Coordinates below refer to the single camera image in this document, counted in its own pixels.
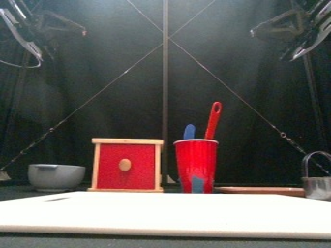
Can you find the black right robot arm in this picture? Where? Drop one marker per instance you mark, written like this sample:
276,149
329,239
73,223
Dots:
314,34

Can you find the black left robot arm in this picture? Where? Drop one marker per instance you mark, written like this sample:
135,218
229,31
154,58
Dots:
19,30

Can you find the red drawer with wooden knob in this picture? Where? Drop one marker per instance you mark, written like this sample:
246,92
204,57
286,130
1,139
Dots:
125,166

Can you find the grey bowl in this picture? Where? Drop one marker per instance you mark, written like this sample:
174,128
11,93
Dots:
57,176

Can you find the red plastic cup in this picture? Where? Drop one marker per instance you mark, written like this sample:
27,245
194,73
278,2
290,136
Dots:
197,161

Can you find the brown wooden board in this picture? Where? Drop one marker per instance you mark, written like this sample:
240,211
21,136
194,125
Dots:
264,190

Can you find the white cutting board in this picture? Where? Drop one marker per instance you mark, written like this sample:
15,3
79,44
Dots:
163,213

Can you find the vertical metal frame pole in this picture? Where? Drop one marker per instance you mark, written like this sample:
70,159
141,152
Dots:
165,80

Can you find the wooden drawer box frame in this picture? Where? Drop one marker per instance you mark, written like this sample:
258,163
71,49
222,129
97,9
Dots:
127,141

